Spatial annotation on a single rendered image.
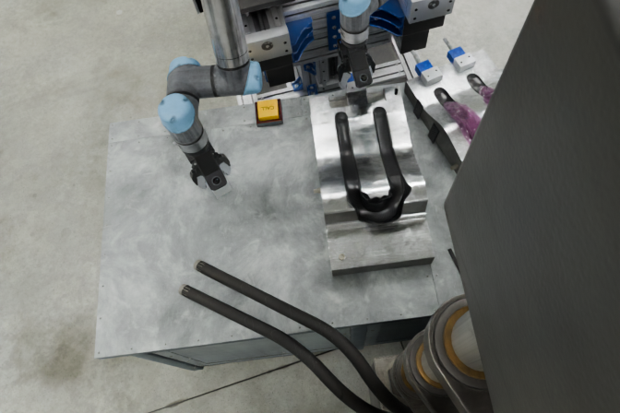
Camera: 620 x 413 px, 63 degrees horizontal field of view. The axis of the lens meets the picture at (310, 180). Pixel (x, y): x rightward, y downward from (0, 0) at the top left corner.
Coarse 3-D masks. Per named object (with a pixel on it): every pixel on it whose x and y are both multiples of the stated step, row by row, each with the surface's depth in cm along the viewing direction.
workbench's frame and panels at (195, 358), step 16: (400, 320) 127; (416, 320) 149; (304, 336) 154; (320, 336) 158; (352, 336) 160; (368, 336) 170; (384, 336) 177; (400, 336) 182; (144, 352) 128; (160, 352) 148; (176, 352) 154; (192, 352) 158; (208, 352) 162; (224, 352) 167; (240, 352) 171; (256, 352) 176; (272, 352) 181; (288, 352) 187; (192, 368) 190
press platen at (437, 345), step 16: (448, 304) 54; (464, 304) 54; (432, 320) 54; (448, 320) 53; (432, 336) 53; (448, 336) 52; (432, 352) 53; (448, 352) 51; (432, 368) 55; (448, 368) 51; (464, 368) 51; (448, 384) 51; (464, 384) 51; (480, 384) 50; (464, 400) 50; (480, 400) 50
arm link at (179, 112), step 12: (168, 96) 110; (180, 96) 110; (168, 108) 109; (180, 108) 108; (192, 108) 111; (168, 120) 108; (180, 120) 108; (192, 120) 111; (180, 132) 111; (192, 132) 113; (180, 144) 117; (192, 144) 117
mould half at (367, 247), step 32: (352, 96) 143; (320, 128) 140; (352, 128) 139; (320, 160) 136; (416, 160) 132; (384, 192) 125; (416, 192) 125; (352, 224) 130; (384, 224) 130; (416, 224) 129; (352, 256) 127; (384, 256) 126; (416, 256) 125
